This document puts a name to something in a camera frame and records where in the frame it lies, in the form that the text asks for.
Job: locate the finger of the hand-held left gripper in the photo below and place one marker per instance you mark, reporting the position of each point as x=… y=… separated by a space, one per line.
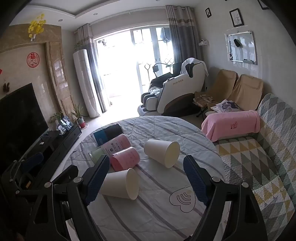
x=68 y=173
x=34 y=161

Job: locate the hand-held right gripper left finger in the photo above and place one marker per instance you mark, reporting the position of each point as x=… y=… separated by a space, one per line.
x=97 y=183

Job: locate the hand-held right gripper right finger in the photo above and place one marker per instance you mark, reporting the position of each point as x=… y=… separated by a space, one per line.
x=195 y=183

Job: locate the white paper cup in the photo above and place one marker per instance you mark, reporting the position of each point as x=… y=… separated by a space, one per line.
x=120 y=185
x=159 y=151

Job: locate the green cup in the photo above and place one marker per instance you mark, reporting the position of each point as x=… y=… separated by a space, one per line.
x=96 y=155

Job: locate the pink paper cup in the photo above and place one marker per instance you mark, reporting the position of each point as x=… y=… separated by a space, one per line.
x=126 y=158

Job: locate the pink labelled cup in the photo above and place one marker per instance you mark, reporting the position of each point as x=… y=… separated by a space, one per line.
x=115 y=143

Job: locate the blue black cup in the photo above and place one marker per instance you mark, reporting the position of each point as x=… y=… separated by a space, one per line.
x=108 y=134

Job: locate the black television cabinet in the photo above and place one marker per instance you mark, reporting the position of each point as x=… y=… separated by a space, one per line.
x=66 y=142

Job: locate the black television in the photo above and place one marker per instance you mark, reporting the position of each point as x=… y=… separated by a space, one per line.
x=20 y=120

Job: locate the small potted plant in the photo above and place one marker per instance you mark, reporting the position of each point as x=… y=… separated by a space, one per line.
x=56 y=117

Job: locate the potted plant red pot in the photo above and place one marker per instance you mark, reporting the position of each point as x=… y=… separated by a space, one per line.
x=79 y=117

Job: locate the pink towel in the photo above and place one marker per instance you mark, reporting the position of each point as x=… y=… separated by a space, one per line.
x=231 y=125

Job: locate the sofa with triangle quilt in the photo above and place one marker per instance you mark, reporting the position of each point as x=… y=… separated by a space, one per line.
x=266 y=162

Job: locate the purple print pillow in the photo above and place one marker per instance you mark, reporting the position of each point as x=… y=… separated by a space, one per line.
x=225 y=106

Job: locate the folding stool with bundle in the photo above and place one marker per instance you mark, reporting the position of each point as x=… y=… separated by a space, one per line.
x=204 y=99

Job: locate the white standing air conditioner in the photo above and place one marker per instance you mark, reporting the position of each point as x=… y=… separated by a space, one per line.
x=84 y=83

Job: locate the white black massage chair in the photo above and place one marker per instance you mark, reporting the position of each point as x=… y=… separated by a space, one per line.
x=178 y=92

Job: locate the beige sofa cushion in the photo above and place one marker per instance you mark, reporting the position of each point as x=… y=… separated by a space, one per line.
x=223 y=85
x=248 y=92

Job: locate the grey curtain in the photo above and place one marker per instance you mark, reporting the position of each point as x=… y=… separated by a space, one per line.
x=92 y=69
x=182 y=37

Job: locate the yellow artificial flowers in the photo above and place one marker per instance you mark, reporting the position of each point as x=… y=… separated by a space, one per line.
x=35 y=25

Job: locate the photo frame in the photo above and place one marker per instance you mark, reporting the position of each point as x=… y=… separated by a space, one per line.
x=67 y=123

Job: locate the red round wall decoration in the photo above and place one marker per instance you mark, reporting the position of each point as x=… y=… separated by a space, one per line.
x=32 y=59

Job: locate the small white wall shelf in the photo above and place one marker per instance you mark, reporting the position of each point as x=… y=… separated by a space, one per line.
x=204 y=42

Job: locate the wall whiteboard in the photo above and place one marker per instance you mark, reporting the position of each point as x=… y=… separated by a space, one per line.
x=241 y=47

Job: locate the large black picture frame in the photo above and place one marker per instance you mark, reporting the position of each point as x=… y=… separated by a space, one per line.
x=236 y=18

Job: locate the small black picture frame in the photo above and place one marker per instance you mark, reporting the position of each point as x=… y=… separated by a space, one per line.
x=208 y=12

